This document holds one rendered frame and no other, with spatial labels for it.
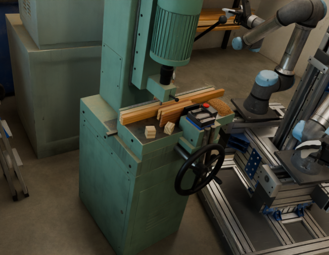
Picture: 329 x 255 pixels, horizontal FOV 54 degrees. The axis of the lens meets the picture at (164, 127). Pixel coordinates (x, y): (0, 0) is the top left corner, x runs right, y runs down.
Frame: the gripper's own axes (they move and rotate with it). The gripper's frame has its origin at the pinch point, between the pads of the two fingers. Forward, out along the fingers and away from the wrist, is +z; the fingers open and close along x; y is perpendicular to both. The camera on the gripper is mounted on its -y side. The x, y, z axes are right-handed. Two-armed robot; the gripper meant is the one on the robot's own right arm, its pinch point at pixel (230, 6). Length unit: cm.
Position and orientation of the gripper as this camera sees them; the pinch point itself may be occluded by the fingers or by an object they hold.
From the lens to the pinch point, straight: 231.3
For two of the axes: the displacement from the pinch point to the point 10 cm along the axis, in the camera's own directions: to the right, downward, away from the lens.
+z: -5.2, -5.8, 6.3
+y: -0.5, 7.6, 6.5
